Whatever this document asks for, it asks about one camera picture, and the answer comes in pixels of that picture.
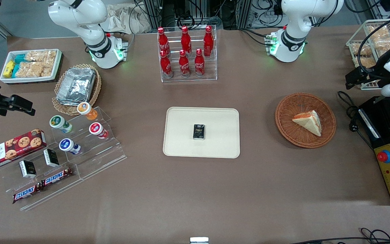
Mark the beige rectangular serving tray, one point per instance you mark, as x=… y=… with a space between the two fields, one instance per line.
x=181 y=135

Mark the beige cloth bag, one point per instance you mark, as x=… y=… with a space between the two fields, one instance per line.
x=124 y=20

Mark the teal snack packet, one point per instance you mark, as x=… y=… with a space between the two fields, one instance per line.
x=15 y=71
x=19 y=58

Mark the yellow snack packet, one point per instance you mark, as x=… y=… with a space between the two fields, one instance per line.
x=8 y=68

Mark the blue gum bottle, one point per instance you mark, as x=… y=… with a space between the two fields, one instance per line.
x=67 y=145

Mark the red Walkers cookie box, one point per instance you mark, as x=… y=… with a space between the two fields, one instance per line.
x=12 y=149

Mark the orange gum bottle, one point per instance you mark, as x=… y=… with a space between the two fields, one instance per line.
x=86 y=110

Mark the light tan wicker basket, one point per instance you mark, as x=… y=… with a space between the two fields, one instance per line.
x=95 y=93

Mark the black machine with yellow panel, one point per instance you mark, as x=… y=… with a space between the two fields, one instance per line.
x=381 y=135

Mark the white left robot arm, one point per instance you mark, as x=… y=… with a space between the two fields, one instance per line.
x=293 y=34

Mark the green gum bottle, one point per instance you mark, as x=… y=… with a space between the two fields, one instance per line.
x=59 y=122

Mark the small black white-sided box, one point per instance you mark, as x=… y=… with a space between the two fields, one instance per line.
x=28 y=169
x=51 y=158

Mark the clear acrylic bottle rack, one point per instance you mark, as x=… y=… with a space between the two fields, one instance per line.
x=212 y=73

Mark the triangular white bread sandwich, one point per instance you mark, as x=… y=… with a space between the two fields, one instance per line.
x=310 y=123

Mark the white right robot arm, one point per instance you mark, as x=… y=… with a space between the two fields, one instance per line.
x=93 y=32

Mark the small black gold-print box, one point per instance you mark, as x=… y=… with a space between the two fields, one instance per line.
x=199 y=132

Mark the clear acrylic stepped stand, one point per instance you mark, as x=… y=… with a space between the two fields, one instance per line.
x=103 y=152
x=46 y=195

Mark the white rectangular snack bin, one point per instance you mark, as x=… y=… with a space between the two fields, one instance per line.
x=58 y=67

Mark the clear rice cracker bag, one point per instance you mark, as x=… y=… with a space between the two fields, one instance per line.
x=32 y=69
x=41 y=56
x=364 y=57
x=383 y=37

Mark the red gum bottle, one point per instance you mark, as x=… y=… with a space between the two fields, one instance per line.
x=96 y=129

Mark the brown Snickers chocolate bar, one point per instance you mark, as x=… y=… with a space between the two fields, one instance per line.
x=25 y=194
x=57 y=177

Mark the red Coca-Cola bottle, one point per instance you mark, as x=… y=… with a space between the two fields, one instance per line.
x=199 y=64
x=166 y=66
x=163 y=40
x=208 y=42
x=184 y=66
x=186 y=40

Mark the round brown wicker basket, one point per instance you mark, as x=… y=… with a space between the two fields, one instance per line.
x=293 y=135

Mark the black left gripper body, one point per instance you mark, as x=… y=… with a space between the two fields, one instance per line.
x=373 y=73

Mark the black aluminium frame rack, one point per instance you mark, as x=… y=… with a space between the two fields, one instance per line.
x=154 y=13

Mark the red emergency stop button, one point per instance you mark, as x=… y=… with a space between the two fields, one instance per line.
x=384 y=156

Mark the silver foil tray stack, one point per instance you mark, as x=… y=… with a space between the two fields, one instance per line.
x=76 y=84

